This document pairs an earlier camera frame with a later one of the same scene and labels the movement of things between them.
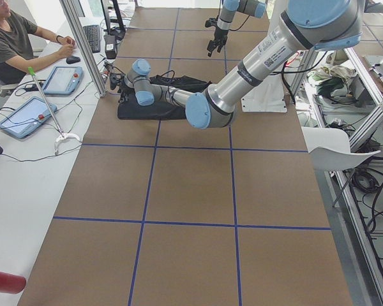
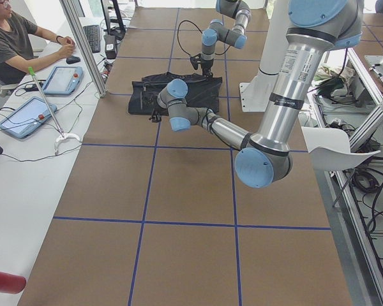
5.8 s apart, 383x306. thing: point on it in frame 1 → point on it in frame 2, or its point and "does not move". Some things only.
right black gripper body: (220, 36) → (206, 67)
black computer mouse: (72, 59) does not move
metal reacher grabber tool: (62, 136) does not move
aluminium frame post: (71, 13) does not move
